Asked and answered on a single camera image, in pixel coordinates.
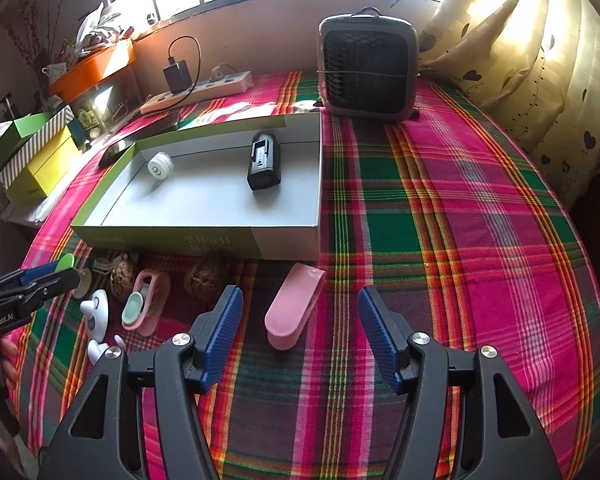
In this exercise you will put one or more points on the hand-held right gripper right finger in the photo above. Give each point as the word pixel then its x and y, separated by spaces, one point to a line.
pixel 377 340

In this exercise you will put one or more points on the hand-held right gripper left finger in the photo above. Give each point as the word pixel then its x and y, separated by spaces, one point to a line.
pixel 225 330

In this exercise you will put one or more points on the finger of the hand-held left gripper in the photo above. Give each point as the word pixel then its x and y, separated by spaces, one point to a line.
pixel 40 272
pixel 55 282

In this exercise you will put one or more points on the green mushroom shaped knob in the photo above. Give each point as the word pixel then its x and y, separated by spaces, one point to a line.
pixel 82 282

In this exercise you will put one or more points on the white panda shaped gadget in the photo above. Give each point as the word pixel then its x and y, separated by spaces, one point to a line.
pixel 96 312

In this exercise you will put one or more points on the pink mini stapler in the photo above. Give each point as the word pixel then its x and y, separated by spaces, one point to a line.
pixel 292 310

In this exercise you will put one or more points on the small white mushroom knob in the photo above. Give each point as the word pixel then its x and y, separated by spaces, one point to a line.
pixel 97 350

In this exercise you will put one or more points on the pink case with mint wheel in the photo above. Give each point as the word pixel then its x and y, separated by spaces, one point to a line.
pixel 147 305

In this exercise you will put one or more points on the green and grey cardboard box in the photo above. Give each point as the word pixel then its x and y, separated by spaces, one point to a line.
pixel 205 200

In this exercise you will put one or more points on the person's left hand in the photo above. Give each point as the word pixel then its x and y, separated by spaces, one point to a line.
pixel 9 360

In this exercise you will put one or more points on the brown walnut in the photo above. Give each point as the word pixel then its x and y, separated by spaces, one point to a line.
pixel 122 280
pixel 205 277

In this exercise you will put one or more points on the white cloth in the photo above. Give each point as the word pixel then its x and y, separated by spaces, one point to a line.
pixel 25 212

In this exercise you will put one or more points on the yellow cardboard box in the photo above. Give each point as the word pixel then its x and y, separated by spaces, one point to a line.
pixel 45 172

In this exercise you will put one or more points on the pink and green plaid blanket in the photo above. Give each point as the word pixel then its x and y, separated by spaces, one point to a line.
pixel 455 260

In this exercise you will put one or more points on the white tissue pack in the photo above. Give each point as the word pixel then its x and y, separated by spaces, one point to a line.
pixel 0 130

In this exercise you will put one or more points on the white round dial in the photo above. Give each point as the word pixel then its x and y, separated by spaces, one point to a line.
pixel 157 166

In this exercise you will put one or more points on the green label jar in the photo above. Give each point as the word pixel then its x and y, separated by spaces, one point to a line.
pixel 87 117

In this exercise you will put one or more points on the black smartphone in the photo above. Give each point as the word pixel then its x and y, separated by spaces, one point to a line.
pixel 140 137

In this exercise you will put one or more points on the black battery holder device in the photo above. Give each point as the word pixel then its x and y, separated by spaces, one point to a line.
pixel 263 162

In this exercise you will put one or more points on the clear glass tank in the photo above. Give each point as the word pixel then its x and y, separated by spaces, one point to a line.
pixel 112 97

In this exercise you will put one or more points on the orange plastic tray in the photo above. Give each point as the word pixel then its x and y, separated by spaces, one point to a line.
pixel 90 67

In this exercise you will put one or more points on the black charger adapter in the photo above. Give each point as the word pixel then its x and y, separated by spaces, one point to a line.
pixel 177 76

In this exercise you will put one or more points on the beige power strip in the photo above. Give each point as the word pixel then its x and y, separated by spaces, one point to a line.
pixel 200 91

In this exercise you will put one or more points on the dried flower branches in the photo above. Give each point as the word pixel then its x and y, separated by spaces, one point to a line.
pixel 30 25

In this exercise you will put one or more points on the pile of papers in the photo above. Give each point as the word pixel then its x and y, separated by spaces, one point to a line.
pixel 95 27

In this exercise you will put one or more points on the white plug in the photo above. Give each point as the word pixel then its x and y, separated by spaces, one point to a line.
pixel 220 71

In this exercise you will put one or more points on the grey portable heater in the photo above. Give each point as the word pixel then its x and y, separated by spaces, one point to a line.
pixel 367 67

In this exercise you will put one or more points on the cream heart print curtain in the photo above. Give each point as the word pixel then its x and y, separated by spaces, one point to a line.
pixel 530 60

